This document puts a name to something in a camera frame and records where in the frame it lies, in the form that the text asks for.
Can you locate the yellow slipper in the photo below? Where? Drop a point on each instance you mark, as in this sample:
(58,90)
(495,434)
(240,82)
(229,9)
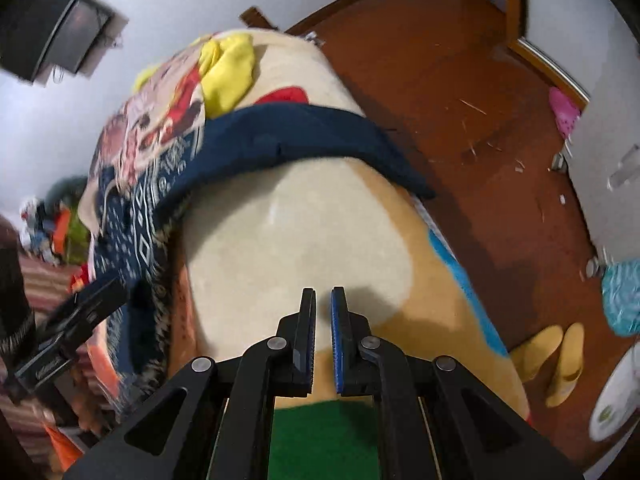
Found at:
(567,365)
(537,350)

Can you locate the navy patterned sweater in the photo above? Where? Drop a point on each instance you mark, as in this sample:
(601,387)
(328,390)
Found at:
(300,135)

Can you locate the yellow cloth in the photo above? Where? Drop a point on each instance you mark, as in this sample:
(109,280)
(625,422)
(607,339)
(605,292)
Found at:
(227,72)

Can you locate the pile of colourful clothes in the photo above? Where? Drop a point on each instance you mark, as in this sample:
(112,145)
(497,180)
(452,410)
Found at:
(55,230)

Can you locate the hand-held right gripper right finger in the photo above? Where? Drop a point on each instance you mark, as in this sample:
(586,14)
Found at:
(338,332)

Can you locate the white fan base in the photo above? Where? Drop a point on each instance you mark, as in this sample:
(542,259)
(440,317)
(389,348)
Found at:
(615,405)

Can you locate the white refrigerator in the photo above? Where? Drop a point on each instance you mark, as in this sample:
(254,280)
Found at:
(605,125)

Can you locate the wooden door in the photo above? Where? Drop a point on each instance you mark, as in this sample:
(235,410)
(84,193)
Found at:
(515,5)

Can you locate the teal patterned bag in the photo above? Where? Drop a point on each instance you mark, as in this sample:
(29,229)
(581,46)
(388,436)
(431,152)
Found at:
(622,300)

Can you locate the beige printed blanket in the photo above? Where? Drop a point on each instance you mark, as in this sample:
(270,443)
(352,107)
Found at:
(300,245)

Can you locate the pink slipper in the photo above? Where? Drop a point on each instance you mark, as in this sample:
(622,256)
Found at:
(565,110)

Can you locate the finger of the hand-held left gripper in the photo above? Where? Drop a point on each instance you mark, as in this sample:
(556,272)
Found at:
(92,302)

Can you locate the black wall television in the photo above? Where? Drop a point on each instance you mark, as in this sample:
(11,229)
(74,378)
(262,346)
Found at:
(55,15)

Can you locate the wooden bed post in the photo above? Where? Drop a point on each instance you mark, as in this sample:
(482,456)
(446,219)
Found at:
(257,17)

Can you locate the striped red bedsheet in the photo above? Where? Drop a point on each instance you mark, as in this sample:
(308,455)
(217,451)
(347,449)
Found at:
(50,285)

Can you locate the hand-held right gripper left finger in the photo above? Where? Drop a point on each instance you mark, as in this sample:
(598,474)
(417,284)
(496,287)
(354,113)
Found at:
(307,332)

